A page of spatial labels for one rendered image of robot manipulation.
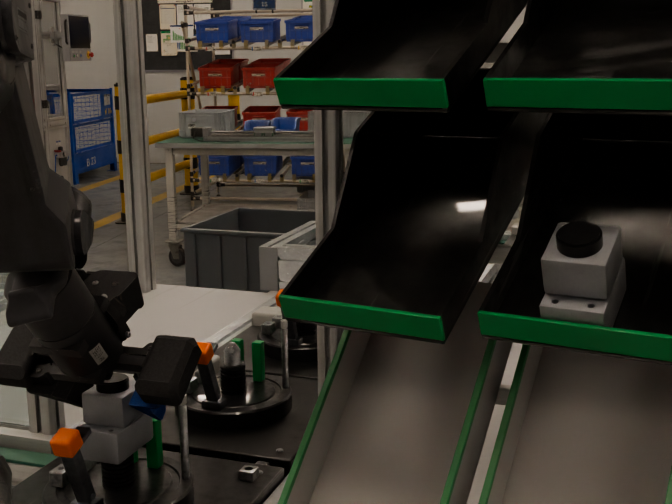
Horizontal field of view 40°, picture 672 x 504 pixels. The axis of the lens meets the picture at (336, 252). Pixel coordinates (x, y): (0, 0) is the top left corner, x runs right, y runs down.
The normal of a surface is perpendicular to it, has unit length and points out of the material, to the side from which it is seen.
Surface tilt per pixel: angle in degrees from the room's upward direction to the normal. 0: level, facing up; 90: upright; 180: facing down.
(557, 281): 115
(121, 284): 16
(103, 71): 90
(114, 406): 90
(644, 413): 45
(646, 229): 25
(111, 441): 90
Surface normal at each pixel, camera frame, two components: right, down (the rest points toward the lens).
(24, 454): -0.01, -0.98
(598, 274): -0.43, 0.58
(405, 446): -0.35, -0.55
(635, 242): -0.22, -0.80
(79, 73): -0.18, 0.22
